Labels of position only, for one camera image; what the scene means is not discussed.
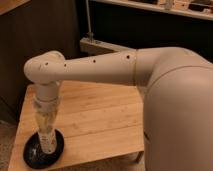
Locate wooden shelf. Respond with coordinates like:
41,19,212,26
92,0,213,21

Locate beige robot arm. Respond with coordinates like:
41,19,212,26
24,47,213,171

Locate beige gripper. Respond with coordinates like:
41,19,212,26
34,82,61,130

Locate clear plastic bottle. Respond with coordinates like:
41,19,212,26
38,112,57,154

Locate beige bench frame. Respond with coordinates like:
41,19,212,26
80,37,129,56

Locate metal pole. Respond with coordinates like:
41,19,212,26
85,0,94,42

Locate wooden table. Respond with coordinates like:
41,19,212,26
8,81,144,171

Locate black ceramic bowl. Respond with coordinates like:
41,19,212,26
23,130,65,169

